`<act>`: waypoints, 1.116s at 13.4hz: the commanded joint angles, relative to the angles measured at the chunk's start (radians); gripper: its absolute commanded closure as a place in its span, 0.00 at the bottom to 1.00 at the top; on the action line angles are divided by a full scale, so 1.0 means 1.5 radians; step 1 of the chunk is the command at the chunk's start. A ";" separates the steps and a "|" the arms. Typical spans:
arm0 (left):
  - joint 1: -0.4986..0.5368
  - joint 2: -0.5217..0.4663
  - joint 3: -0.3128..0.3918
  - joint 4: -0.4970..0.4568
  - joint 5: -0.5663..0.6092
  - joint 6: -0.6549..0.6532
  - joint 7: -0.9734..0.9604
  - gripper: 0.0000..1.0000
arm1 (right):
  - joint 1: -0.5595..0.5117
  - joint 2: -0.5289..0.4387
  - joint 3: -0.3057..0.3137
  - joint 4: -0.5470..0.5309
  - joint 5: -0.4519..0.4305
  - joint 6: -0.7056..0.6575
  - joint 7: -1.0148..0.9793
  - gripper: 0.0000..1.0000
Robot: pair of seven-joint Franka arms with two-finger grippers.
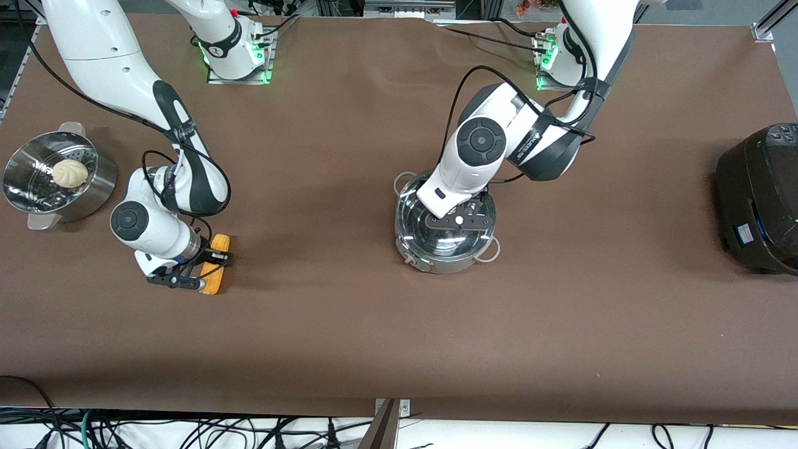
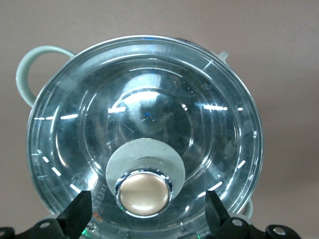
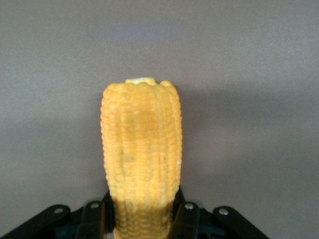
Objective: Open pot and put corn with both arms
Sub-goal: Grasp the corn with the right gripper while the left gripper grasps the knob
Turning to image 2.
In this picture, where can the brown table cover sheet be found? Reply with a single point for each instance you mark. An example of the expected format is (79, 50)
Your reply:
(149, 15)

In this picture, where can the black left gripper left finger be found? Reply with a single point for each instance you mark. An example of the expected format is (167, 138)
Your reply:
(77, 216)

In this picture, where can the glass lid with copper knob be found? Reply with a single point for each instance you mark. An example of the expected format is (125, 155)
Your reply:
(199, 124)

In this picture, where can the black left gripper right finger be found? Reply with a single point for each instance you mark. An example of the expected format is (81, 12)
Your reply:
(216, 219)

